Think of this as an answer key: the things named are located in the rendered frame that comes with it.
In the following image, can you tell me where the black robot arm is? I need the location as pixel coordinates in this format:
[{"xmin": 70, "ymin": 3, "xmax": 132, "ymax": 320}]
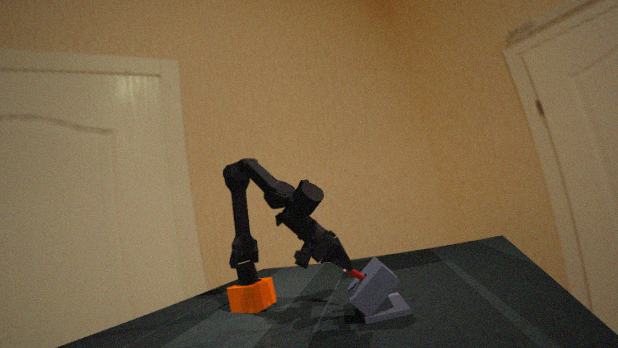
[{"xmin": 223, "ymin": 158, "xmax": 324, "ymax": 286}]

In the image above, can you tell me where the grey sloped panel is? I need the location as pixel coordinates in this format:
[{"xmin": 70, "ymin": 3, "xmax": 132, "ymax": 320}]
[{"xmin": 347, "ymin": 256, "xmax": 411, "ymax": 324}]

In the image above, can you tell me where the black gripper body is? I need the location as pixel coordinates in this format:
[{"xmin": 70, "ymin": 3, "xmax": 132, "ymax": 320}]
[{"xmin": 295, "ymin": 217, "xmax": 337, "ymax": 263}]

